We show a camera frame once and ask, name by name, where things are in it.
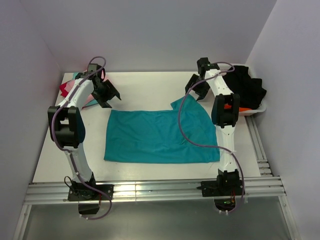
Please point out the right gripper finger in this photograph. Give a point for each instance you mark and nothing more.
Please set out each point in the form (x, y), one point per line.
(193, 79)
(201, 95)

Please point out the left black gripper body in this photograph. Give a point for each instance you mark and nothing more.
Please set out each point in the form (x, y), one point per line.
(102, 91)

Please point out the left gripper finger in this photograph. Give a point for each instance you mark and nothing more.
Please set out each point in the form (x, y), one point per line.
(103, 101)
(112, 91)

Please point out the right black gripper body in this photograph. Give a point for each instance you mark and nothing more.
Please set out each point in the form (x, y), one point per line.
(203, 87)

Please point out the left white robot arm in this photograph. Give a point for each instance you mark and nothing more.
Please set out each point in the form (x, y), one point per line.
(67, 128)

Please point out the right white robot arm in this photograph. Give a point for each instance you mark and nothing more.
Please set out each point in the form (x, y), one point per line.
(224, 116)

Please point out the folded light teal t shirt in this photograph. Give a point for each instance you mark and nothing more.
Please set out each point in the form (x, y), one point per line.
(90, 100)

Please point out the orange t shirt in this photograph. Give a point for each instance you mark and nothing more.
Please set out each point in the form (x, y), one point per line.
(241, 109)

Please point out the folded pink t shirt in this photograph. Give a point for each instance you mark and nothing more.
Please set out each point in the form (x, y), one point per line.
(71, 82)

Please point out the folded red t shirt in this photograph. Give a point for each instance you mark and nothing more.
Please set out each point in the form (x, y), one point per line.
(65, 89)

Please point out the black t shirt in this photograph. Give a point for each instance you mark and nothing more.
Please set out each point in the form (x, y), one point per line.
(249, 89)

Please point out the white plastic basket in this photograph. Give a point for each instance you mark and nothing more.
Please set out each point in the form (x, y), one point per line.
(263, 106)

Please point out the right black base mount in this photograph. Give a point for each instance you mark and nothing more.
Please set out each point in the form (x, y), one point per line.
(224, 190)

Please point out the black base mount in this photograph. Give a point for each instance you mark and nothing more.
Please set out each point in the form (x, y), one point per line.
(224, 190)
(89, 198)

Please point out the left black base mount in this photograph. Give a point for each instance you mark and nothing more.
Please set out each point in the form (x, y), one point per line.
(89, 198)

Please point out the aluminium rail frame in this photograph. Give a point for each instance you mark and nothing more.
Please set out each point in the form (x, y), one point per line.
(266, 185)

